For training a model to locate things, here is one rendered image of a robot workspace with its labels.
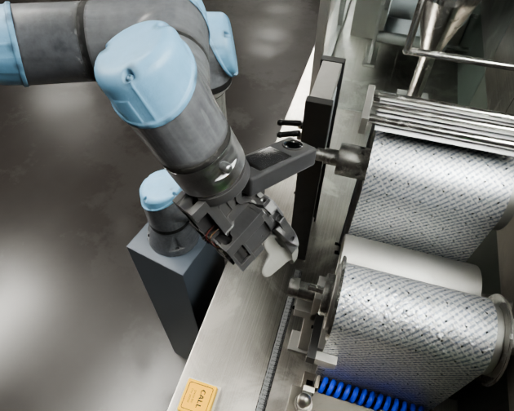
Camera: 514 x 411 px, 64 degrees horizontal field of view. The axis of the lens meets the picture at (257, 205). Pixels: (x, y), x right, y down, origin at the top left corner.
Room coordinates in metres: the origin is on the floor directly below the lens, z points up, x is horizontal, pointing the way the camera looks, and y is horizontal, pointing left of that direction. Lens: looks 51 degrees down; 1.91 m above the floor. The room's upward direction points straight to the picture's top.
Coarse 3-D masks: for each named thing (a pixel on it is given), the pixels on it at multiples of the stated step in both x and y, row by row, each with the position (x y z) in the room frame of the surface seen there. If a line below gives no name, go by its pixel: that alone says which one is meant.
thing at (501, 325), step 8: (336, 272) 0.35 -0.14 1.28; (336, 280) 0.32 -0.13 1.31; (336, 288) 0.31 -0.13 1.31; (496, 304) 0.29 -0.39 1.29; (328, 312) 0.28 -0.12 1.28; (328, 320) 0.27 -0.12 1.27; (504, 328) 0.24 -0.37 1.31; (504, 336) 0.23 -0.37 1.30; (496, 344) 0.22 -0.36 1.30; (496, 352) 0.21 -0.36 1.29; (496, 360) 0.20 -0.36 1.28; (488, 368) 0.20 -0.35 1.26
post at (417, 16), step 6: (420, 0) 0.83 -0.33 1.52; (426, 0) 0.83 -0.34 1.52; (420, 6) 0.83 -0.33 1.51; (414, 12) 0.84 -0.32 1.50; (420, 12) 0.83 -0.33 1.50; (414, 18) 0.83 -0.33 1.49; (420, 18) 0.83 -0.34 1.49; (414, 24) 0.83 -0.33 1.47; (414, 30) 0.83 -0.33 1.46; (408, 36) 0.83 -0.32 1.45; (414, 36) 0.83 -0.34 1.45; (408, 42) 0.83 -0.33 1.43; (408, 48) 0.83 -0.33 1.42
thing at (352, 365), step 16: (336, 352) 0.25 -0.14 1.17; (352, 352) 0.25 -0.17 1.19; (320, 368) 0.26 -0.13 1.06; (336, 368) 0.25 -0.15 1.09; (352, 368) 0.24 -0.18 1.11; (368, 368) 0.23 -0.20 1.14; (384, 368) 0.23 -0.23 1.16; (400, 368) 0.22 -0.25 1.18; (416, 368) 0.22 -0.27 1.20; (352, 384) 0.24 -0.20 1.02; (368, 384) 0.23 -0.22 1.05; (384, 384) 0.22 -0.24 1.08; (400, 384) 0.22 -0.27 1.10; (416, 384) 0.21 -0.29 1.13; (432, 384) 0.20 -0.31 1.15; (448, 384) 0.20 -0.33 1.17; (464, 384) 0.19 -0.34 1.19; (416, 400) 0.20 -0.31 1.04; (432, 400) 0.20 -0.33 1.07
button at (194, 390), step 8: (192, 384) 0.26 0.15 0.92; (200, 384) 0.26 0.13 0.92; (208, 384) 0.26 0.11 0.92; (184, 392) 0.25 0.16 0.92; (192, 392) 0.25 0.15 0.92; (200, 392) 0.25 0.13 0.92; (208, 392) 0.25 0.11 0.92; (216, 392) 0.25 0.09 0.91; (184, 400) 0.23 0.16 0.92; (192, 400) 0.23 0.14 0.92; (200, 400) 0.23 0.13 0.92; (208, 400) 0.23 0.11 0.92; (184, 408) 0.21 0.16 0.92; (192, 408) 0.21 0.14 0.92; (200, 408) 0.21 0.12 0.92; (208, 408) 0.21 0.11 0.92
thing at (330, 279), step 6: (330, 276) 0.34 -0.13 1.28; (330, 282) 0.33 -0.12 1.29; (324, 288) 0.33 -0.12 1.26; (330, 288) 0.32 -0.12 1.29; (324, 294) 0.31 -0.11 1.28; (330, 294) 0.31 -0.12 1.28; (324, 300) 0.30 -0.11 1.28; (330, 300) 0.30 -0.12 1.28; (324, 306) 0.29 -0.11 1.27; (318, 312) 0.29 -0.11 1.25; (324, 312) 0.29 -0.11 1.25
